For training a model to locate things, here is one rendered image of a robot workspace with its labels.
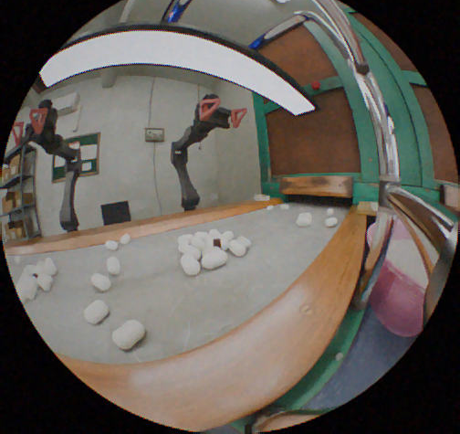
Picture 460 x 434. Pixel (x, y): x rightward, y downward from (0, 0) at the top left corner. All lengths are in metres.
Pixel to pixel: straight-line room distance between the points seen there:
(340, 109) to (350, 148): 0.16
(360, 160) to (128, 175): 2.37
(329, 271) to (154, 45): 0.32
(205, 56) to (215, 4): 2.02
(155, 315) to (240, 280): 0.10
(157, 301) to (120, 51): 0.30
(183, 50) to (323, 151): 0.54
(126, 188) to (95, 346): 2.17
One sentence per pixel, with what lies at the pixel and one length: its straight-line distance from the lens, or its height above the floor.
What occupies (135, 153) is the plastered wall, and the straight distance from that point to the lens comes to 2.31.
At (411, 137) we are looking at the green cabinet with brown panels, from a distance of 0.62.
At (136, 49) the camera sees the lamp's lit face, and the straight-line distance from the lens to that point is 0.23.
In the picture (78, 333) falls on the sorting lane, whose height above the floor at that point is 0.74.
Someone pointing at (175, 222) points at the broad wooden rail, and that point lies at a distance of 0.38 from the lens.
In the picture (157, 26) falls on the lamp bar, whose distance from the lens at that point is 0.21.
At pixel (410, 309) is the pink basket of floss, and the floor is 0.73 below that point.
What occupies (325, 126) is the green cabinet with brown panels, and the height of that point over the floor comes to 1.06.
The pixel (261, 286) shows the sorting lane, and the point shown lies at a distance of 0.16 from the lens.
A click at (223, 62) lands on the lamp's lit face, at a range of 0.25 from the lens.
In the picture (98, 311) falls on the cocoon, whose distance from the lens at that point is 0.17.
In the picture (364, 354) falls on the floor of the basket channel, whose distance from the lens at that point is 0.22.
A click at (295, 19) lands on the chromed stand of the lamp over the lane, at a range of 0.29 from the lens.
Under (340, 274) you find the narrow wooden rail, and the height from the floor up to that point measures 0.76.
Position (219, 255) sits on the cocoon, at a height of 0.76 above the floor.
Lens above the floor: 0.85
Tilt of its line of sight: 9 degrees down
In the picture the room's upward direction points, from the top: 4 degrees counter-clockwise
